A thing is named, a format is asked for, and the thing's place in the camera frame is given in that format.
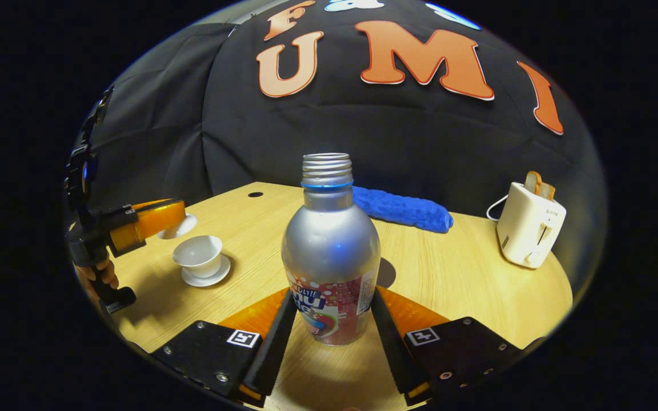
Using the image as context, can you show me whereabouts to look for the silver water bottle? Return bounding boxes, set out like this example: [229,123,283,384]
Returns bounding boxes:
[281,152,382,346]

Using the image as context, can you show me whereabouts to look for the white toaster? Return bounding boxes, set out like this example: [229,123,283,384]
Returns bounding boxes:
[496,182,567,269]

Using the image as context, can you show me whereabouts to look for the white toaster cable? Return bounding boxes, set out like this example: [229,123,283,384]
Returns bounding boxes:
[486,194,509,221]

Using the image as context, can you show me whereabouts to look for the blue towel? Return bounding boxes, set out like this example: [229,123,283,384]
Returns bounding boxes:
[352,186,454,233]

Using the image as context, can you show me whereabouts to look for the white saucer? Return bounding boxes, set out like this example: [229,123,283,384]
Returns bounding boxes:
[181,254,231,287]

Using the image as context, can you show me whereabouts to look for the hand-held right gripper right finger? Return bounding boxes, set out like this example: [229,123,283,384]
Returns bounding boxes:
[370,285,547,406]

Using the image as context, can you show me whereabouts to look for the white teacup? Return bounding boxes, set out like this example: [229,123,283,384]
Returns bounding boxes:
[172,235,223,279]

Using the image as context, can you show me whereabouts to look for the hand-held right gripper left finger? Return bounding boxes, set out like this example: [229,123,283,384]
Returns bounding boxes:
[152,287,298,407]

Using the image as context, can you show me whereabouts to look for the black backdrop cloth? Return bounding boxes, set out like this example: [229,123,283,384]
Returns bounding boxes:
[86,0,601,286]

